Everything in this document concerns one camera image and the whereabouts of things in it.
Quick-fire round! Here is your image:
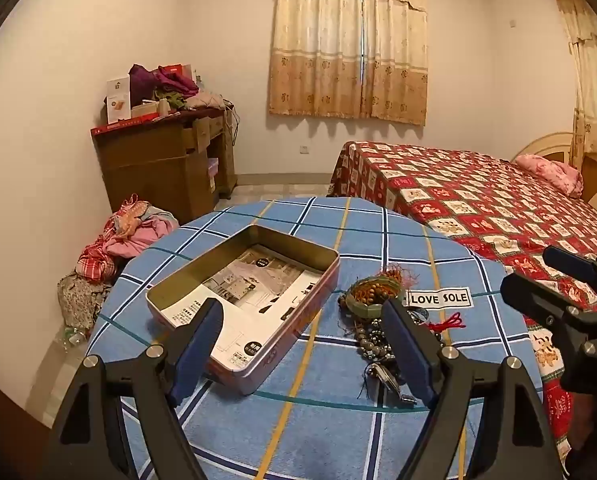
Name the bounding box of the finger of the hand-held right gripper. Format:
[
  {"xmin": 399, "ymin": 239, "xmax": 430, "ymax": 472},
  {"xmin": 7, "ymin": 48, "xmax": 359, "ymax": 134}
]
[
  {"xmin": 543, "ymin": 246, "xmax": 597, "ymax": 288},
  {"xmin": 500, "ymin": 272, "xmax": 587, "ymax": 333}
]

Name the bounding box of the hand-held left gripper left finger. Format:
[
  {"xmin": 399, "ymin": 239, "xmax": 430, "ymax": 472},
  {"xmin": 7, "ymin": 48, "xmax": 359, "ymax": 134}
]
[{"xmin": 43, "ymin": 297, "xmax": 224, "ymax": 480}]

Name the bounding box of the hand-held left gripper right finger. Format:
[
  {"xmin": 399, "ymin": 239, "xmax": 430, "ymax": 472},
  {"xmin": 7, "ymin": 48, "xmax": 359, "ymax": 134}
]
[{"xmin": 381, "ymin": 299, "xmax": 564, "ymax": 480}]

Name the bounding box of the silver bangle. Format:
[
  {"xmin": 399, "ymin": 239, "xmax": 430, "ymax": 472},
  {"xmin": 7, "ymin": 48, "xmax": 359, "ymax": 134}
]
[{"xmin": 365, "ymin": 361, "xmax": 418, "ymax": 407}]

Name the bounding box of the red knotted cord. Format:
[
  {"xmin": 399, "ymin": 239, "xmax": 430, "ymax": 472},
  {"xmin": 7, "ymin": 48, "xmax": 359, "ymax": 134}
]
[{"xmin": 425, "ymin": 311, "xmax": 466, "ymax": 334}]

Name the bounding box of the grey stone bead bracelet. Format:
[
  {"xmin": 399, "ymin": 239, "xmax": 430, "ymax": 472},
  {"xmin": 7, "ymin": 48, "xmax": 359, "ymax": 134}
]
[{"xmin": 351, "ymin": 321, "xmax": 380, "ymax": 367}]

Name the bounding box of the green jade bangle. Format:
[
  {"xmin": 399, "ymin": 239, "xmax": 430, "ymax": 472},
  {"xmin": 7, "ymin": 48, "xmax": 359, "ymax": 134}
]
[{"xmin": 343, "ymin": 285, "xmax": 404, "ymax": 321}]

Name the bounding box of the brown bead bracelet orange tassel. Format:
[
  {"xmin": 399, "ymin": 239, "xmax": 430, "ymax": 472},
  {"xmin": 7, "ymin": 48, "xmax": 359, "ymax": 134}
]
[{"xmin": 351, "ymin": 266, "xmax": 422, "ymax": 307}]

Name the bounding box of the rectangular metal tin box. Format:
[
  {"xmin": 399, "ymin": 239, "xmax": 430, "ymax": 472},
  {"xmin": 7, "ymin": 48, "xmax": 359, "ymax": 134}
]
[{"xmin": 146, "ymin": 224, "xmax": 340, "ymax": 396}]

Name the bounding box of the printed paper sheet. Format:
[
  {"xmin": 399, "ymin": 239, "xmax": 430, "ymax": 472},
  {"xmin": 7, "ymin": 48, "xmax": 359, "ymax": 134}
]
[{"xmin": 161, "ymin": 246, "xmax": 324, "ymax": 368}]

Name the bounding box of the pink pillow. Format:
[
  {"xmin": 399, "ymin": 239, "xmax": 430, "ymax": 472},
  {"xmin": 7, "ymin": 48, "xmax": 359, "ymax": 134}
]
[{"xmin": 513, "ymin": 154, "xmax": 584, "ymax": 199}]

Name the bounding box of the red printed bedspread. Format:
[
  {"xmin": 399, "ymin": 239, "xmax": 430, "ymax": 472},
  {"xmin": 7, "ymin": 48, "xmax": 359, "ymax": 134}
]
[{"xmin": 327, "ymin": 141, "xmax": 597, "ymax": 466}]

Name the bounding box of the blue plaid tablecloth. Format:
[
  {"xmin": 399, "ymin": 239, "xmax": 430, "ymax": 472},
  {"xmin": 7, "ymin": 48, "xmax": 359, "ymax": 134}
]
[{"xmin": 86, "ymin": 196, "xmax": 544, "ymax": 480}]

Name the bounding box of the cream wooden headboard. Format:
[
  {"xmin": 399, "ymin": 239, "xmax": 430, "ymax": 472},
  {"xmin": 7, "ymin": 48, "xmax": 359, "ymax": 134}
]
[{"xmin": 511, "ymin": 131, "xmax": 597, "ymax": 206}]

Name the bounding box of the clear plastic bottle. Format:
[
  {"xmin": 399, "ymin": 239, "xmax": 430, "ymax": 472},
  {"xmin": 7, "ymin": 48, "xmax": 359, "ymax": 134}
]
[{"xmin": 58, "ymin": 326, "xmax": 88, "ymax": 347}]

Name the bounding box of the floral fabric bag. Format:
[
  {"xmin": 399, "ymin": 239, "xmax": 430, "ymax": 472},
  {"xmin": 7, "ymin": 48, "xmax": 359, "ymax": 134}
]
[{"xmin": 57, "ymin": 270, "xmax": 112, "ymax": 332}]

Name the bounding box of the pile of pink clothes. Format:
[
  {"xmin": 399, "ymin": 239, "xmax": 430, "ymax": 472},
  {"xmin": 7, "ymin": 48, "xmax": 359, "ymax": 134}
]
[{"xmin": 76, "ymin": 194, "xmax": 180, "ymax": 279}]

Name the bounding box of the narrow beige patterned curtain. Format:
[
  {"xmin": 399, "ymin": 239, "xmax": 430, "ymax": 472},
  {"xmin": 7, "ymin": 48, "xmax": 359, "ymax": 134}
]
[{"xmin": 553, "ymin": 0, "xmax": 597, "ymax": 171}]

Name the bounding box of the brown wooden desk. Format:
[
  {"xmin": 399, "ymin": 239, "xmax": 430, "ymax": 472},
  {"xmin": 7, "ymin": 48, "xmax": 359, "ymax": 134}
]
[{"xmin": 91, "ymin": 102, "xmax": 237, "ymax": 226}]

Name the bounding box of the flat red box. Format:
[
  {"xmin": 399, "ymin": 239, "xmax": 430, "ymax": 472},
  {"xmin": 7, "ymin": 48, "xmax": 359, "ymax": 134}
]
[{"xmin": 91, "ymin": 113, "xmax": 180, "ymax": 136}]

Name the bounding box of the white printed carton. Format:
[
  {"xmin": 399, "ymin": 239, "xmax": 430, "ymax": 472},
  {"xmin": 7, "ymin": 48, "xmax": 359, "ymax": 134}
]
[{"xmin": 105, "ymin": 76, "xmax": 132, "ymax": 126}]

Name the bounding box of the pile of clothes on desk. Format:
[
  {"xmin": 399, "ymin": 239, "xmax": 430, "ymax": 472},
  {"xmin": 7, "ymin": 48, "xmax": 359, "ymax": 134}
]
[{"xmin": 128, "ymin": 63, "xmax": 228, "ymax": 112}]

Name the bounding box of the wide beige patterned curtain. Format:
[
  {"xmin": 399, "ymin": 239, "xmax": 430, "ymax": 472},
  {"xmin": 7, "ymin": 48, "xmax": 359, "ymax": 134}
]
[{"xmin": 268, "ymin": 0, "xmax": 429, "ymax": 127}]

